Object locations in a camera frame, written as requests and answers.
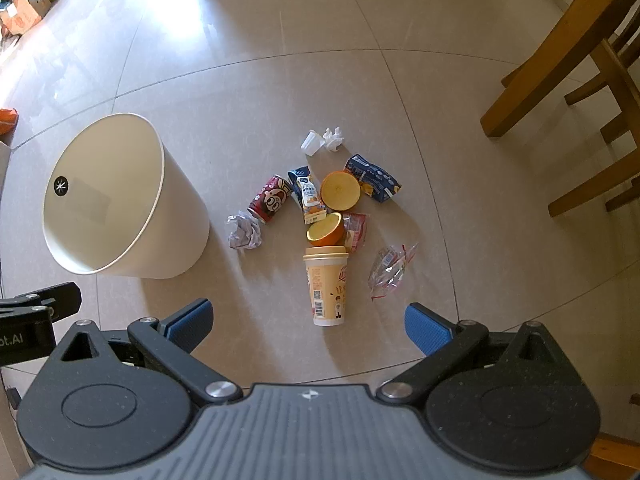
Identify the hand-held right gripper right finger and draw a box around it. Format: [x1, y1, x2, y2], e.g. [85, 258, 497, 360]
[375, 302, 583, 406]

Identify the red snack packet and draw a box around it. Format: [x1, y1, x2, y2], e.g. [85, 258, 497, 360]
[342, 212, 369, 254]

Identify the flattened blue drink carton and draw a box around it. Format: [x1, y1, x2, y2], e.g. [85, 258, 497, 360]
[345, 154, 403, 204]

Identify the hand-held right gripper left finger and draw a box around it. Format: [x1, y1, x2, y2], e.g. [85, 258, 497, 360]
[48, 298, 244, 406]

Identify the wooden table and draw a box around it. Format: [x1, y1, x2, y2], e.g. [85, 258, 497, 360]
[480, 0, 640, 138]

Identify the blue white milk carton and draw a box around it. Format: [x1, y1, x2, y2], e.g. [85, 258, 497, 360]
[287, 166, 328, 226]

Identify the yellow milk tea cup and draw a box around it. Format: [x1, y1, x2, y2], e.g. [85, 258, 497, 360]
[302, 246, 350, 328]

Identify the large orange half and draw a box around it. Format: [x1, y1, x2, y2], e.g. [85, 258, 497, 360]
[320, 171, 362, 212]

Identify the crumpled white tissue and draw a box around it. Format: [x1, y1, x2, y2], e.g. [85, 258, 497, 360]
[322, 126, 347, 153]

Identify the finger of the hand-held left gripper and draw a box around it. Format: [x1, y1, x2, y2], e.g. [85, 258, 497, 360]
[0, 282, 83, 322]

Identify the orange printed cardboard box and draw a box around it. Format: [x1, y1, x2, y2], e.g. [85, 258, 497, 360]
[0, 0, 52, 36]

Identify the clear plastic bag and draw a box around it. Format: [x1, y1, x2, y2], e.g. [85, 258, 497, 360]
[367, 242, 419, 302]

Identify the white trash bin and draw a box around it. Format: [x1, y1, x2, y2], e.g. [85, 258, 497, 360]
[41, 112, 211, 280]

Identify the small white plastic cup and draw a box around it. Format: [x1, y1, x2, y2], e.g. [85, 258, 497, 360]
[301, 130, 326, 157]

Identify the small orange half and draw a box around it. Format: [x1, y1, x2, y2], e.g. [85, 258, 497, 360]
[306, 212, 347, 247]

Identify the red drink can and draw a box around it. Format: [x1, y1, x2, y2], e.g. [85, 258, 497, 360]
[248, 175, 293, 224]

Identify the crumpled printed paper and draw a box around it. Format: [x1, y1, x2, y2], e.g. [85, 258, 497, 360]
[226, 212, 263, 251]

